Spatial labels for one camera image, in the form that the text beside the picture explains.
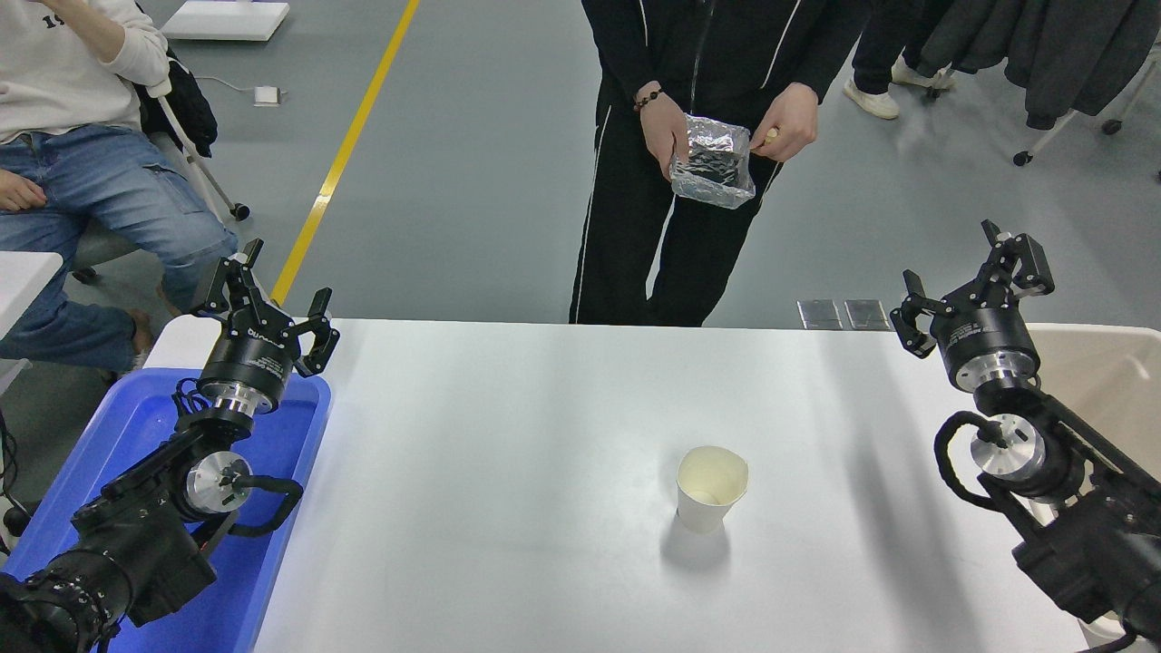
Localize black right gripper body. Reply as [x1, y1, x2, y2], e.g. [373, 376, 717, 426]
[937, 306, 1042, 383]

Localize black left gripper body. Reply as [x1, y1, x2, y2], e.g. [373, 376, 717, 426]
[198, 317, 301, 403]

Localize white paper cup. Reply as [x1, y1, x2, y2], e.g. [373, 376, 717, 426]
[676, 445, 750, 534]

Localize standing person's left hand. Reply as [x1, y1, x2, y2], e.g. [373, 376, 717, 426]
[749, 83, 820, 164]

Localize seated person's hand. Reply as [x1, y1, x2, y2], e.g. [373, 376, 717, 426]
[0, 170, 48, 213]

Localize standing person's right hand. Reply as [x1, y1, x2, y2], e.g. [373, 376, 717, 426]
[638, 89, 690, 182]

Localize white rolling chair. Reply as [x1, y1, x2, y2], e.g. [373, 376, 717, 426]
[71, 77, 252, 284]

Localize large pale bin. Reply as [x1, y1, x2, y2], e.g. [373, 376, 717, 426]
[1025, 324, 1161, 650]

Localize white rolling coat rack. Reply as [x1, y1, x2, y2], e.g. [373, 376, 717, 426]
[923, 54, 1161, 182]

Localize blue plastic tray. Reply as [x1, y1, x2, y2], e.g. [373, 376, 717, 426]
[0, 367, 333, 653]

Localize seated person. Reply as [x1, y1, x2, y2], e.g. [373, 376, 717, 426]
[0, 0, 239, 375]

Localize black garment on chair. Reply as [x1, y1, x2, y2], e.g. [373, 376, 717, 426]
[136, 50, 219, 158]

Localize dark grey hanging coats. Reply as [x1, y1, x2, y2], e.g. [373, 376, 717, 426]
[916, 0, 1161, 132]

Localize small white side table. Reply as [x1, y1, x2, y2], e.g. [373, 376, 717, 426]
[0, 251, 64, 395]

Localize person with white shoes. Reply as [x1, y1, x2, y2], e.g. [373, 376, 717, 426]
[843, 0, 955, 121]

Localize flat white box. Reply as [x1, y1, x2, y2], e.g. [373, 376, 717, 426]
[161, 0, 291, 43]

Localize standing person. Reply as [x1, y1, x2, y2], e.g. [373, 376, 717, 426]
[569, 0, 876, 327]

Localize black floor cable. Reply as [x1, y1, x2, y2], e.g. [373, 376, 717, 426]
[0, 410, 33, 538]

